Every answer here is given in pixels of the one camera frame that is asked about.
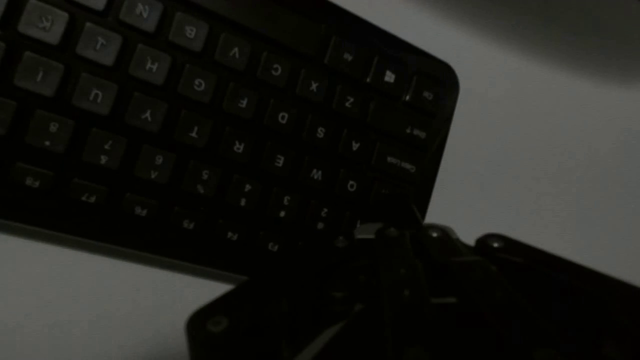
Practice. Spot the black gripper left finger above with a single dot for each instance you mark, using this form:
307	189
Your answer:
377	261

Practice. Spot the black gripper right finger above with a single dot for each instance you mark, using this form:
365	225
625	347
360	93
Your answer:
443	261

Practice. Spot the black computer keyboard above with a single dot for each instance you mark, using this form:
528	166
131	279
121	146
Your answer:
201	120

